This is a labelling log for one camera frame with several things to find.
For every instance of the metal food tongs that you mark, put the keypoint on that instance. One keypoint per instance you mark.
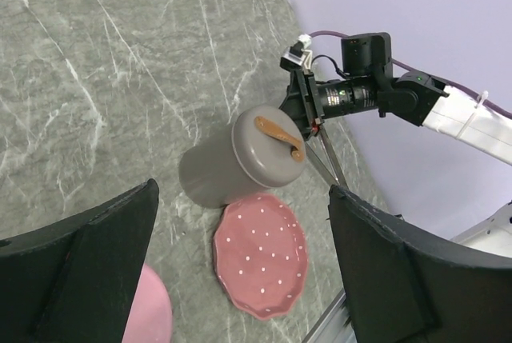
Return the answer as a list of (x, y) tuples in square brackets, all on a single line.
[(321, 155)]

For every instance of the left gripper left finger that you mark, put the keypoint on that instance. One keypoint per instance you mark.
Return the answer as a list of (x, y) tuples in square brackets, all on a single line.
[(75, 280)]

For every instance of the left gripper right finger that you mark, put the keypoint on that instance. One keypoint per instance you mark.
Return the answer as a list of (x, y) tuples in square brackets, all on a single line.
[(404, 284)]

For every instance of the aluminium mounting rail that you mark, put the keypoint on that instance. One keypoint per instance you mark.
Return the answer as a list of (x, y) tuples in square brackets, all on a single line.
[(334, 325)]

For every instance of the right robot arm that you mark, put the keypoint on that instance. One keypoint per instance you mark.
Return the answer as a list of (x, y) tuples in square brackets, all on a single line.
[(423, 99)]

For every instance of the pink dotted plate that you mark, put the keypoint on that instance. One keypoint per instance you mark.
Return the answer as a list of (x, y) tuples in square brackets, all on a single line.
[(260, 256)]

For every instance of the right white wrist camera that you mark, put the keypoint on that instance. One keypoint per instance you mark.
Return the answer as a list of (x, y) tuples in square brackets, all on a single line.
[(299, 56)]

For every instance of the pink cylindrical container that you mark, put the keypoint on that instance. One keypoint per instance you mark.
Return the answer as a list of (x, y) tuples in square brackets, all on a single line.
[(151, 318)]

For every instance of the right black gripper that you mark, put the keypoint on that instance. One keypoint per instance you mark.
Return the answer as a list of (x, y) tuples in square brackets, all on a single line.
[(309, 102)]

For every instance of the grey cylindrical container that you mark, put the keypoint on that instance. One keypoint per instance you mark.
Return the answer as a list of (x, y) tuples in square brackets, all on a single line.
[(210, 174)]

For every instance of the grey container lid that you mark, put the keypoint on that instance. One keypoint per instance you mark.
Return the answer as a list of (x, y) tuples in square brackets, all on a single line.
[(267, 160)]

